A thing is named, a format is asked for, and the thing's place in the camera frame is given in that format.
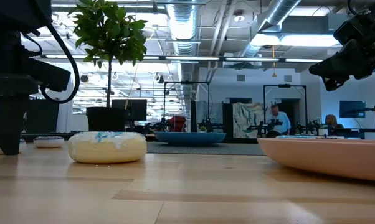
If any black computer monitor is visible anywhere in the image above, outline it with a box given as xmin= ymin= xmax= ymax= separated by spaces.
xmin=111 ymin=98 xmax=148 ymax=121

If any blue plate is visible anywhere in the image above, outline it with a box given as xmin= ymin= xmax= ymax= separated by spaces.
xmin=154 ymin=131 xmax=227 ymax=147

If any black aluminium rig frame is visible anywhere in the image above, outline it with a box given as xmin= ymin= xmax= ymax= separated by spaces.
xmin=21 ymin=131 xmax=260 ymax=144

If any black gantry frame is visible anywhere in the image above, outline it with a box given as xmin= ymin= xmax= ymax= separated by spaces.
xmin=263 ymin=83 xmax=308 ymax=131
xmin=163 ymin=80 xmax=211 ymax=125

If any silver ventilation duct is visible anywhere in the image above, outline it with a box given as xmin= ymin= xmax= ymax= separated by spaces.
xmin=240 ymin=0 xmax=302 ymax=58
xmin=165 ymin=0 xmax=201 ymax=119

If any dark panel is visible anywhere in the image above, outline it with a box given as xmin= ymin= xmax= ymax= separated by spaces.
xmin=25 ymin=98 xmax=60 ymax=134

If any green potted plant black pot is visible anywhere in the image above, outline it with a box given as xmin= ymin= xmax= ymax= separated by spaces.
xmin=67 ymin=0 xmax=148 ymax=132

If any person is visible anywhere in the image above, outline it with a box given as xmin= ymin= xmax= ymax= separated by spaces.
xmin=267 ymin=104 xmax=292 ymax=138
xmin=324 ymin=114 xmax=344 ymax=129

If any large blue iced donut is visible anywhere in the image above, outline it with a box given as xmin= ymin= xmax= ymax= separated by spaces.
xmin=275 ymin=134 xmax=315 ymax=140

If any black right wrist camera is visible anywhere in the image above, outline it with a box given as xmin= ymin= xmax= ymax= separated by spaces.
xmin=333 ymin=15 xmax=368 ymax=46

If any large white donut teal drizzle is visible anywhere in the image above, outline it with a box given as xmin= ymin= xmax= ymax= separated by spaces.
xmin=67 ymin=131 xmax=148 ymax=164

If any pink plate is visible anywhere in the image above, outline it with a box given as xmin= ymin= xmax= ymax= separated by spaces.
xmin=257 ymin=138 xmax=375 ymax=184

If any dark wall screen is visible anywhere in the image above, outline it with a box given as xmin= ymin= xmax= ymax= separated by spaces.
xmin=339 ymin=100 xmax=367 ymax=119

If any ceiling light strip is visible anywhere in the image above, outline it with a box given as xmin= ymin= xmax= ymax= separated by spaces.
xmin=225 ymin=57 xmax=280 ymax=62
xmin=285 ymin=58 xmax=324 ymax=63
xmin=165 ymin=56 xmax=220 ymax=62

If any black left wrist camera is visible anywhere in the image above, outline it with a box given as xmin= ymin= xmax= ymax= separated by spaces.
xmin=27 ymin=58 xmax=72 ymax=93

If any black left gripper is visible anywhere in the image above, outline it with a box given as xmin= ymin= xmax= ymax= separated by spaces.
xmin=0 ymin=32 xmax=40 ymax=156

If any white teal painted sheet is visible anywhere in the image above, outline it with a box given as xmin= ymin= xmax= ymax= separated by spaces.
xmin=232 ymin=101 xmax=266 ymax=139

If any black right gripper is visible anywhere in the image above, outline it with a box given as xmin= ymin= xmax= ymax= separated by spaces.
xmin=308 ymin=30 xmax=375 ymax=92

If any yellow hanging cord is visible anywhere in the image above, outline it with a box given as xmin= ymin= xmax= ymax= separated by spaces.
xmin=271 ymin=45 xmax=277 ymax=78

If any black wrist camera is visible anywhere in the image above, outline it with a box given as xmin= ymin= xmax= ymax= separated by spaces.
xmin=27 ymin=58 xmax=72 ymax=93
xmin=333 ymin=15 xmax=368 ymax=46

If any large green donut dark drizzle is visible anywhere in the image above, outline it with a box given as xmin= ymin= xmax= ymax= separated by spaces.
xmin=313 ymin=134 xmax=346 ymax=140

